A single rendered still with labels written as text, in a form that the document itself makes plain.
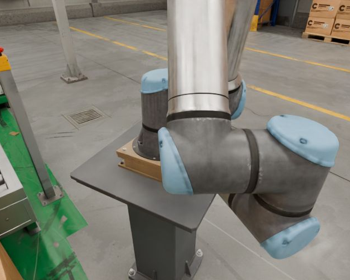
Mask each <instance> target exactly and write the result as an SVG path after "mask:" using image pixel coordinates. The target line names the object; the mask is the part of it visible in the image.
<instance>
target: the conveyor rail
mask: <svg viewBox="0 0 350 280"><path fill-rule="evenodd" d="M0 172H1V174H2V176H3V178H4V181H5V183H6V185H7V187H8V189H10V188H12V187H15V186H17V185H19V184H21V182H20V181H19V179H18V177H17V175H16V173H15V171H14V169H13V167H12V165H11V163H10V161H9V159H8V157H7V155H6V153H5V151H4V150H3V148H2V146H1V144H0Z"/></svg>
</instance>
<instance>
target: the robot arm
mask: <svg viewBox="0 0 350 280"><path fill-rule="evenodd" d="M257 1H258V0H167V33H168V68H165V69H156V70H153V71H149V72H147V73H146V74H144V75H143V77H142V80H141V105H142V128H141V131H140V134H139V136H138V140H137V144H138V148H139V150H140V151H141V152H143V153H145V154H147V155H150V156H154V157H160V160H161V172H162V182H163V187H164V189H165V190H166V192H168V193H170V194H188V195H190V196H193V195H194V194H218V195H219V196H220V197H221V198H222V199H223V200H224V202H225V203H226V204H227V206H228V207H229V208H230V209H231V210H232V211H233V212H234V213H235V215H236V216H237V217H238V218H239V219H240V221H241V222H242V223H243V224H244V225H245V227H246V228H247V229H248V230H249V231H250V232H251V234H252V235H253V236H254V238H255V239H256V240H257V241H258V242H259V243H260V246H261V247H262V248H264V249H265V250H266V251H267V252H268V254H269V255H270V256H271V257H273V258H275V259H285V258H288V257H290V256H292V255H294V254H296V253H297V252H299V251H300V250H302V249H303V248H304V247H305V246H307V245H308V244H309V243H310V242H311V241H312V240H313V239H314V238H315V236H316V235H317V234H318V232H319V230H320V226H321V225H320V223H319V222H318V219H317V218H316V217H313V216H312V215H311V214H310V213H311V211H312V209H313V207H314V204H315V202H316V200H317V198H318V196H319V193H320V191H321V189H322V187H323V184H324V182H325V180H326V178H327V176H328V173H329V171H330V169H331V167H333V166H334V164H335V160H334V159H335V157H336V154H337V152H338V149H339V141H338V139H337V137H336V136H335V134H334V133H333V132H331V131H330V130H329V129H328V128H327V127H325V126H323V125H321V124H319V123H317V122H315V121H313V120H310V119H307V118H304V117H300V116H294V115H287V114H283V115H280V116H274V117H272V118H271V119H270V120H269V121H268V122H267V129H247V128H241V129H234V128H231V120H234V119H237V118H238V117H239V116H240V115H241V113H242V111H243V109H244V105H245V102H246V94H245V91H246V84H245V82H244V80H243V79H242V76H241V74H240V73H239V71H238V69H239V65H240V63H241V59H242V55H243V51H244V48H245V45H246V41H247V37H248V33H249V29H250V27H251V23H252V19H253V15H254V12H255V8H256V5H257Z"/></svg>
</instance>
